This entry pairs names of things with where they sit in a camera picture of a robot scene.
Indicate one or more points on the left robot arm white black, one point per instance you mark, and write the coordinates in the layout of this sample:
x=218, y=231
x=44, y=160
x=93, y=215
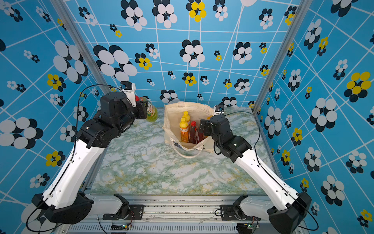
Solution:
x=63, y=202

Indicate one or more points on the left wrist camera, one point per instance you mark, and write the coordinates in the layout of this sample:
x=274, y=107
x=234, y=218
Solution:
x=129, y=89

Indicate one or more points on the orange bottle yellow cap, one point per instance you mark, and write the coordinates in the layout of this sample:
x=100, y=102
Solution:
x=184, y=130
x=187, y=117

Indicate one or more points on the aluminium frame rail front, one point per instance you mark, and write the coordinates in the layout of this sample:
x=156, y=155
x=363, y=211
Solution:
x=173, y=214

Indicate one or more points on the cream canvas shopping bag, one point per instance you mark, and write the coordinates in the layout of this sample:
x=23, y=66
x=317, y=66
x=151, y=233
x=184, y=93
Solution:
x=179, y=119

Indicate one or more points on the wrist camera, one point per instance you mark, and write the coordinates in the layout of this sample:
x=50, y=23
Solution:
x=129, y=89
x=219, y=109

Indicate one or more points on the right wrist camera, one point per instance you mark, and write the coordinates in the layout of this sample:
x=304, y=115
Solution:
x=219, y=109

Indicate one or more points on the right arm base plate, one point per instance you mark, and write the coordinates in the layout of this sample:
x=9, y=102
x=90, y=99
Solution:
x=232, y=213

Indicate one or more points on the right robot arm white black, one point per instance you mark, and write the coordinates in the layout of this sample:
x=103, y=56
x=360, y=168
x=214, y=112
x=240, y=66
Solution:
x=287, y=207

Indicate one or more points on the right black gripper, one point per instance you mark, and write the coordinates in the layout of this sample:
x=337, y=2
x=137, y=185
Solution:
x=209, y=126

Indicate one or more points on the green bottle red cap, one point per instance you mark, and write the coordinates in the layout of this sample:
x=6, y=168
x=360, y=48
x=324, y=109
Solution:
x=152, y=113

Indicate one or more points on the dark red bottle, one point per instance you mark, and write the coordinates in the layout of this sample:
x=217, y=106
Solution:
x=201, y=133
x=192, y=133

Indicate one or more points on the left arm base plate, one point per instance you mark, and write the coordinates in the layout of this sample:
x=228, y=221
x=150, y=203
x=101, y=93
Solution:
x=132, y=212

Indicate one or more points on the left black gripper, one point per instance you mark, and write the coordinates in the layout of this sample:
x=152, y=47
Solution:
x=143, y=108

